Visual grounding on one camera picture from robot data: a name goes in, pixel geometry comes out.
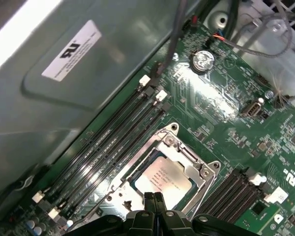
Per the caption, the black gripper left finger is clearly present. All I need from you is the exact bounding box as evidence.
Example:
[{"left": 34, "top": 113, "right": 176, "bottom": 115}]
[{"left": 63, "top": 191, "right": 155, "bottom": 236}]

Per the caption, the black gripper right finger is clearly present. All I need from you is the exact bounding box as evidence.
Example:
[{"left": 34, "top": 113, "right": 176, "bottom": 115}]
[{"left": 154, "top": 191, "right": 239, "bottom": 236}]

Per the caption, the CPU with silver top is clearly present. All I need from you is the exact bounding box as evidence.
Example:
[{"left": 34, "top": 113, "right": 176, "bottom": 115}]
[{"left": 133, "top": 156, "right": 192, "bottom": 206}]

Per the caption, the metal socket cover frame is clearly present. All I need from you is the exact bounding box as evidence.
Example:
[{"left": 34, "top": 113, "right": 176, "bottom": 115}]
[{"left": 109, "top": 134, "right": 216, "bottom": 216}]

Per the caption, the white barcode sticker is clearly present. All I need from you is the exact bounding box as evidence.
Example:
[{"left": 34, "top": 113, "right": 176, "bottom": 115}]
[{"left": 266, "top": 186, "right": 290, "bottom": 206}]

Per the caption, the green motherboard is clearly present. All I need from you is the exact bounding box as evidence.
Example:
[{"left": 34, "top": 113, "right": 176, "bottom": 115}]
[{"left": 0, "top": 24, "right": 295, "bottom": 236}]

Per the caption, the internal USB port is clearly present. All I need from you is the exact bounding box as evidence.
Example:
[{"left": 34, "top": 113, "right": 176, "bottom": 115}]
[{"left": 240, "top": 100, "right": 264, "bottom": 118}]

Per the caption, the dark grey PC case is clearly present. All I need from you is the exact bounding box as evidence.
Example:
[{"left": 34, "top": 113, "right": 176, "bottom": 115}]
[{"left": 0, "top": 0, "right": 212, "bottom": 222}]

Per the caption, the silver coin battery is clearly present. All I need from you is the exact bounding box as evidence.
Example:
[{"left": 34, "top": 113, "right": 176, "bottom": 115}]
[{"left": 189, "top": 49, "right": 216, "bottom": 74}]

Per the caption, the white printed case label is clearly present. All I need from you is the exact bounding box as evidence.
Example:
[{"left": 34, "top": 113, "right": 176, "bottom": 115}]
[{"left": 41, "top": 19, "right": 103, "bottom": 82}]

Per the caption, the silver metal drive cage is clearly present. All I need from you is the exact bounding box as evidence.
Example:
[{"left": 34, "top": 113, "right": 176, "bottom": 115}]
[{"left": 204, "top": 0, "right": 295, "bottom": 64}]

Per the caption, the thin grey wire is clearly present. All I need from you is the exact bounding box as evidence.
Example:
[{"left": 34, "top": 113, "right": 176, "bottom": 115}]
[{"left": 206, "top": 0, "right": 295, "bottom": 59}]

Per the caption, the black cable bundle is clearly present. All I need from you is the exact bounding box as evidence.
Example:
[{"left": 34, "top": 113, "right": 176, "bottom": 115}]
[{"left": 223, "top": 0, "right": 244, "bottom": 42}]

